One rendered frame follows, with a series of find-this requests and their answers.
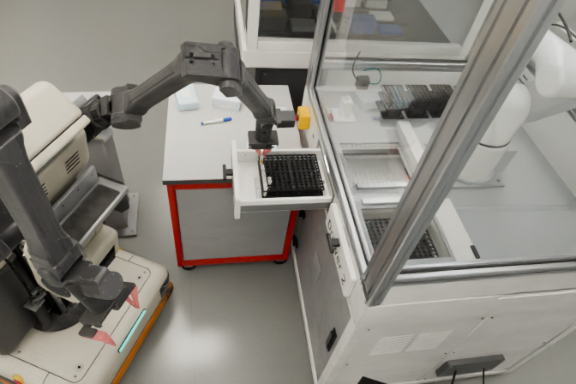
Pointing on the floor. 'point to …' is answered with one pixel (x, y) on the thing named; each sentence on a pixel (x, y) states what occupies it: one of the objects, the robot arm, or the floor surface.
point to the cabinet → (463, 346)
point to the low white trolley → (198, 231)
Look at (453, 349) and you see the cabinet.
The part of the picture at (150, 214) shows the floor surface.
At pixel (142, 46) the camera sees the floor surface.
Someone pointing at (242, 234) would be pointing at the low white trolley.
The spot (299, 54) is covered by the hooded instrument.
